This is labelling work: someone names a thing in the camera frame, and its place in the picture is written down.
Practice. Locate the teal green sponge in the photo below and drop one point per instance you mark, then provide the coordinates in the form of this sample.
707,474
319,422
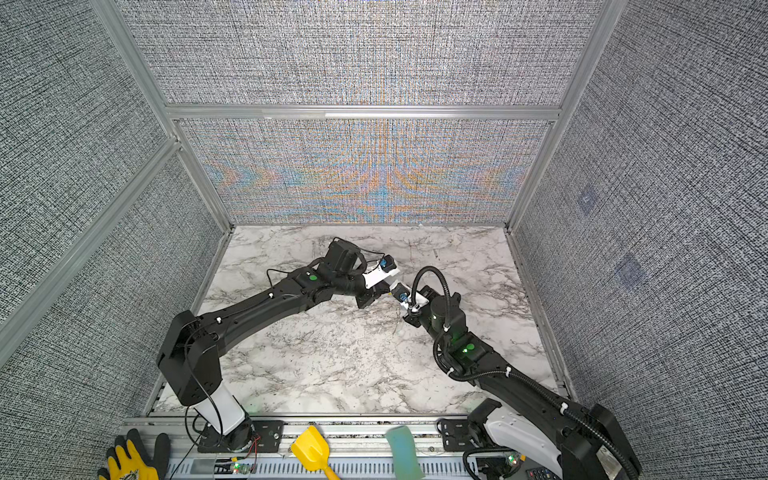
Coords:
404,454

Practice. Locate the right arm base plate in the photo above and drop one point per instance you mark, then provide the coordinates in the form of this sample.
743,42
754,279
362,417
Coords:
459,434

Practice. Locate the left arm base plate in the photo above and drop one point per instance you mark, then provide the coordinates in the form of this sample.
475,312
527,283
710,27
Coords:
264,435

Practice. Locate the aluminium corner frame post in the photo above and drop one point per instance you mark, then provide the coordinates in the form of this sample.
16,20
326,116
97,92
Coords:
115,25

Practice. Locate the yellow black work glove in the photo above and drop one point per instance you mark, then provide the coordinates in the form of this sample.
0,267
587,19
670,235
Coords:
129,459

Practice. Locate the yellow plastic scoop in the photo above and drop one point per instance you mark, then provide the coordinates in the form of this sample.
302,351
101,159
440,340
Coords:
313,451

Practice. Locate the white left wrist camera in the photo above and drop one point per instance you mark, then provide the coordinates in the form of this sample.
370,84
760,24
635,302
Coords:
386,268

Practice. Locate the black remote control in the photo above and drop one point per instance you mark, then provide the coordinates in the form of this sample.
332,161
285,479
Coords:
541,473

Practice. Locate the aluminium horizontal frame bar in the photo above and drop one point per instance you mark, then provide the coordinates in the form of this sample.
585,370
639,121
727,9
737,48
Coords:
328,112

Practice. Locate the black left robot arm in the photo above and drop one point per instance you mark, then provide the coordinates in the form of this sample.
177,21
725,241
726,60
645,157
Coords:
189,357

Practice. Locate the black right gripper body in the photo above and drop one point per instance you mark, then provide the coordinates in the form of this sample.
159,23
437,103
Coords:
414,320

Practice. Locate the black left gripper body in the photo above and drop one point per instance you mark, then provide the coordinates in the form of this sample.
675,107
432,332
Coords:
366,297

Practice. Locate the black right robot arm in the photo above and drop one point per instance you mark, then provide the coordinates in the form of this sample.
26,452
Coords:
520,415

